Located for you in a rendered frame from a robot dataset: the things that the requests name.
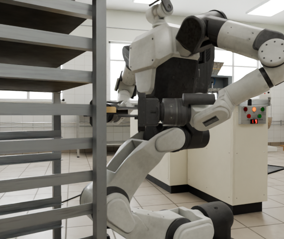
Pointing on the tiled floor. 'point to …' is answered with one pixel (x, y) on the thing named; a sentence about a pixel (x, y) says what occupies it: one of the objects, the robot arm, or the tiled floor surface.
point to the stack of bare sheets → (274, 169)
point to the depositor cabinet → (167, 167)
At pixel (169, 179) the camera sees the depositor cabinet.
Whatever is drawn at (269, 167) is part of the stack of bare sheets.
